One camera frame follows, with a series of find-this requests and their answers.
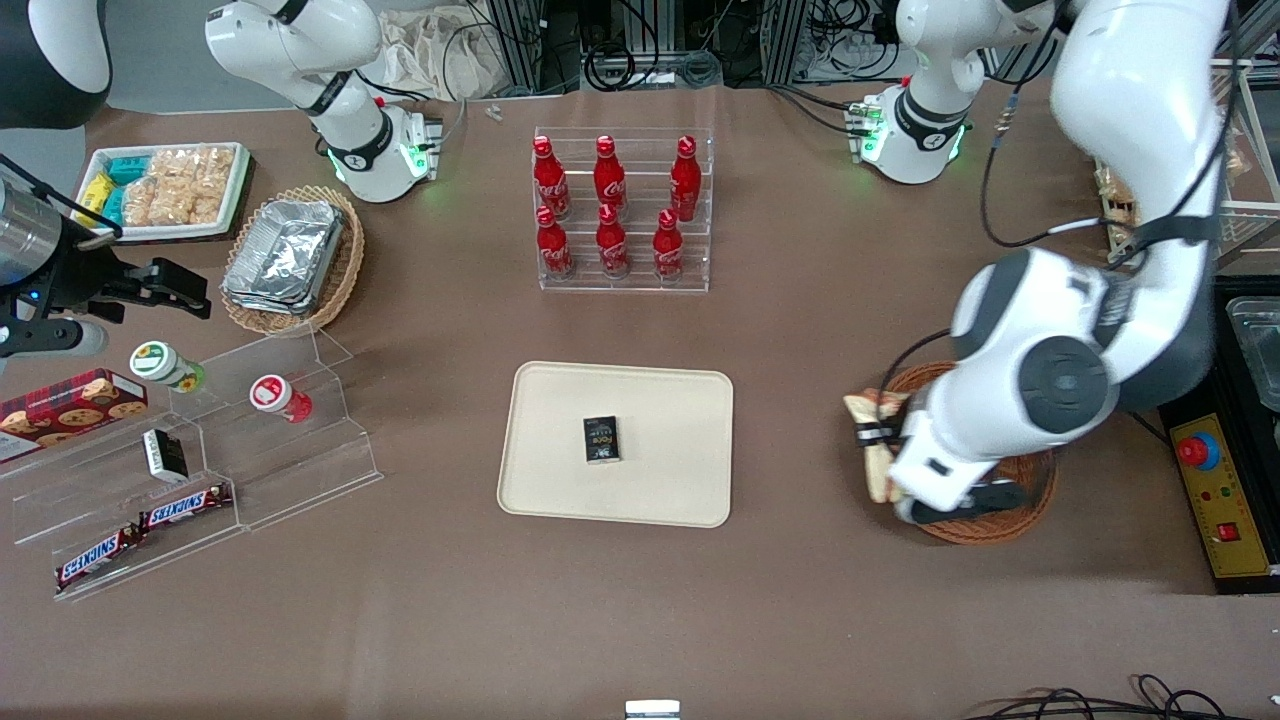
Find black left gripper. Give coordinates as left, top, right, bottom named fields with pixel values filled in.
left=856, top=400, right=939, bottom=451

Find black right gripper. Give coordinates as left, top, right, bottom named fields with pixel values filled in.
left=38, top=238, right=213, bottom=325

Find triangular sandwich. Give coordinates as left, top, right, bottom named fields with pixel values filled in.
left=843, top=389, right=909, bottom=506

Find white rectangular snack tray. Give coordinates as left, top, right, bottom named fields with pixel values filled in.
left=74, top=142, right=252, bottom=242

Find black board under snack tray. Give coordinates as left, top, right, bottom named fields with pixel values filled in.
left=88, top=155, right=258, bottom=247

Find round brown wicker basket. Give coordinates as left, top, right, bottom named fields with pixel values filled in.
left=870, top=361, right=1060, bottom=546

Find oval light wicker basket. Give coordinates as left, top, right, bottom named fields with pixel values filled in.
left=219, top=184, right=367, bottom=338

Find beige rectangular tray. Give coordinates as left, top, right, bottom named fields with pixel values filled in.
left=497, top=361, right=735, bottom=529

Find green bottle with flower cap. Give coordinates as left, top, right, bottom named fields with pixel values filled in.
left=129, top=340, right=207, bottom=394

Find small rice cracker bag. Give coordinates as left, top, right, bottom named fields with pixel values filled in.
left=121, top=178, right=161, bottom=228

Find large rice cracker bag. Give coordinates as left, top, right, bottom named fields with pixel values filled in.
left=150, top=147, right=237, bottom=225

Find stack of foil trays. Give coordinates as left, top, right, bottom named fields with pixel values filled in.
left=221, top=199, right=347, bottom=317

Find red yogurt drink bottle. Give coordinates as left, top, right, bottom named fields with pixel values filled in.
left=249, top=374, right=314, bottom=424

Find red plaid cookie box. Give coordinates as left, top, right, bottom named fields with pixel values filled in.
left=0, top=369, right=150, bottom=465

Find small black white box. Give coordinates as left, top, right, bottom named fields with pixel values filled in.
left=142, top=427, right=190, bottom=484

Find clear acrylic stepped shelf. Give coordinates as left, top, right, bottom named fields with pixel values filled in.
left=0, top=324, right=385, bottom=603

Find snickers chocolate bar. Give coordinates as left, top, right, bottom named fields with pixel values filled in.
left=138, top=483, right=234, bottom=532
left=55, top=527, right=143, bottom=590

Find small black carton box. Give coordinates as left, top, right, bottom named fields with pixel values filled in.
left=583, top=415, right=623, bottom=465

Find red cola bottle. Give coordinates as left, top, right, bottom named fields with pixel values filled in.
left=535, top=206, right=577, bottom=281
left=595, top=203, right=631, bottom=279
left=652, top=208, right=685, bottom=282
left=669, top=135, right=703, bottom=223
left=533, top=136, right=573, bottom=222
left=593, top=135, right=628, bottom=221

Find clear acrylic bottle rack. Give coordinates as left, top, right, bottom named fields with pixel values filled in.
left=532, top=126, right=715, bottom=294

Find white cloth bag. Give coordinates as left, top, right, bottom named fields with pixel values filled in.
left=375, top=8, right=506, bottom=101

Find yellow emergency stop box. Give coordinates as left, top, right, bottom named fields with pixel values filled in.
left=1168, top=412, right=1280, bottom=582

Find clear plastic container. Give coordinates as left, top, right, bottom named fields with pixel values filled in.
left=1224, top=296, right=1280, bottom=403

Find black equipment platform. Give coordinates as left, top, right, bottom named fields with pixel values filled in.
left=1155, top=272, right=1280, bottom=597

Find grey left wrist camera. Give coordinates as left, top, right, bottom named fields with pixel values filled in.
left=896, top=477, right=1029, bottom=527

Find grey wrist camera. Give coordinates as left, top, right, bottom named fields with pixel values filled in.
left=0, top=318, right=109, bottom=362
left=896, top=477, right=1029, bottom=527

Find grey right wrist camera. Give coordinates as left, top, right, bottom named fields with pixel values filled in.
left=0, top=318, right=109, bottom=362

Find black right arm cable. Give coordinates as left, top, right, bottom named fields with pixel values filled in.
left=0, top=153, right=125, bottom=241

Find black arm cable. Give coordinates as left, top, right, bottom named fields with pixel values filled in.
left=878, top=0, right=1241, bottom=401
left=0, top=153, right=125, bottom=241

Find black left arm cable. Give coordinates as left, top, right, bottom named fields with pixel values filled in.
left=878, top=0, right=1241, bottom=401

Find black floor cables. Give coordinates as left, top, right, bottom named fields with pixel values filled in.
left=965, top=674, right=1246, bottom=720

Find white wire basket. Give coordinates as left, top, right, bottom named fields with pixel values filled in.
left=1092, top=57, right=1280, bottom=271

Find aluminium frame rack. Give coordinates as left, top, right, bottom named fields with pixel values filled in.
left=485, top=0, right=586, bottom=97

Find coiled black cable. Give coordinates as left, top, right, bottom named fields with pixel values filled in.
left=584, top=38, right=665, bottom=93

